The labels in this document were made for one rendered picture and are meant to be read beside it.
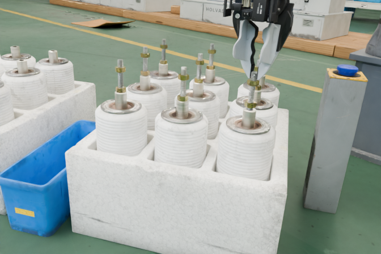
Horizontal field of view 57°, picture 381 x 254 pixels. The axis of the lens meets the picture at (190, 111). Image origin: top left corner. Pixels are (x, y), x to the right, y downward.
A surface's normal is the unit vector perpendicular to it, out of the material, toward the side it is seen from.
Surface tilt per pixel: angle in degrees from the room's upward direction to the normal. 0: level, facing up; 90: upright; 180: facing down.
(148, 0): 90
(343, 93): 90
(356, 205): 0
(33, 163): 88
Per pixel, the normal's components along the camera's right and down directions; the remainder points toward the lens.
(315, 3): -0.68, 0.24
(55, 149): 0.97, 0.10
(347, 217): 0.05, -0.93
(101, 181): -0.26, 0.34
